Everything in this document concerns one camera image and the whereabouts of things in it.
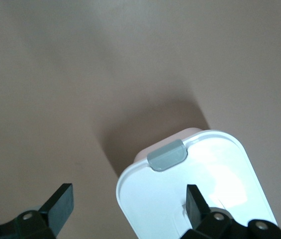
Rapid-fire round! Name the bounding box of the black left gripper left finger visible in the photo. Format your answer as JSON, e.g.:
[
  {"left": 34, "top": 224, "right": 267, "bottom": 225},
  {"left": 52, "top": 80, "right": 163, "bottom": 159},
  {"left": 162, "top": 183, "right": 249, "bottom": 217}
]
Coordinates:
[{"left": 0, "top": 183, "right": 75, "bottom": 239}]

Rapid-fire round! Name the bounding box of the brown table mat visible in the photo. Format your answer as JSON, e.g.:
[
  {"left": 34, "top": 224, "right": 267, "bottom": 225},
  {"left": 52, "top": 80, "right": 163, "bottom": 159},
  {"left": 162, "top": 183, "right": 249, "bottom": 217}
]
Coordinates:
[{"left": 0, "top": 0, "right": 281, "bottom": 239}]

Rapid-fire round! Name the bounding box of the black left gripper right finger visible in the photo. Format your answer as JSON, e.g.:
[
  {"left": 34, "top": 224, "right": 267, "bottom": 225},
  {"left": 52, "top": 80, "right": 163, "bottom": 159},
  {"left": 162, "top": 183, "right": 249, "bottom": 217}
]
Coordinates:
[{"left": 180, "top": 184, "right": 281, "bottom": 239}]

